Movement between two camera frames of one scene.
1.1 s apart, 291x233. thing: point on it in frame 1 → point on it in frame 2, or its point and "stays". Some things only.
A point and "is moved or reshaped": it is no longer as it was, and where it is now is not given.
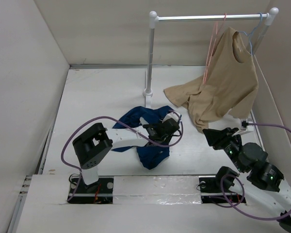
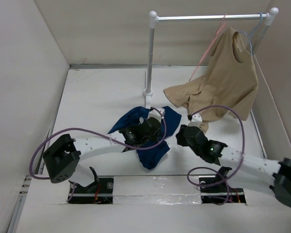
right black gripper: [217, 137] → [180, 136]
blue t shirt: [149, 156] stays
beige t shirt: [229, 85] stays
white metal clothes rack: [153, 19] stays
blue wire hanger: [250, 33] stays
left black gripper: [166, 140] → [154, 139]
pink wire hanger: [214, 42] is moved or reshaped
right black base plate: [209, 193] stays
